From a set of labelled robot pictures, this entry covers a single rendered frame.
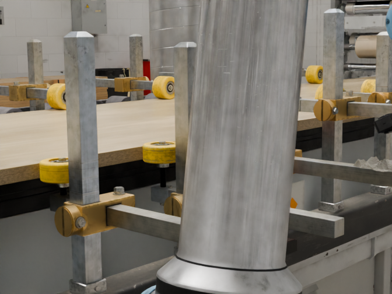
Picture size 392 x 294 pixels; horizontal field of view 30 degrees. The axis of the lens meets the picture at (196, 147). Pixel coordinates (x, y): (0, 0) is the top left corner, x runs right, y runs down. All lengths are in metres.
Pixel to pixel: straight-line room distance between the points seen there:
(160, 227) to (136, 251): 0.47
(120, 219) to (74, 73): 0.24
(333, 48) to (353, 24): 2.37
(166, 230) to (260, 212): 0.43
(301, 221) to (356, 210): 0.57
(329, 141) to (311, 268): 0.30
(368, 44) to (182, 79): 2.78
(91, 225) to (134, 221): 0.08
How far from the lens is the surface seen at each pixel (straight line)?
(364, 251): 2.00
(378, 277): 2.57
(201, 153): 0.72
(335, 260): 1.88
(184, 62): 1.34
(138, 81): 2.67
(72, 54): 1.18
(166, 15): 5.50
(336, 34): 1.74
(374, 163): 1.48
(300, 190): 1.64
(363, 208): 1.86
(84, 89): 1.18
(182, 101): 1.35
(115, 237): 1.55
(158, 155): 1.44
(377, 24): 4.03
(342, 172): 1.50
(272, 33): 0.71
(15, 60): 9.38
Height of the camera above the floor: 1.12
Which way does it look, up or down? 9 degrees down
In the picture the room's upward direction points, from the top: 1 degrees counter-clockwise
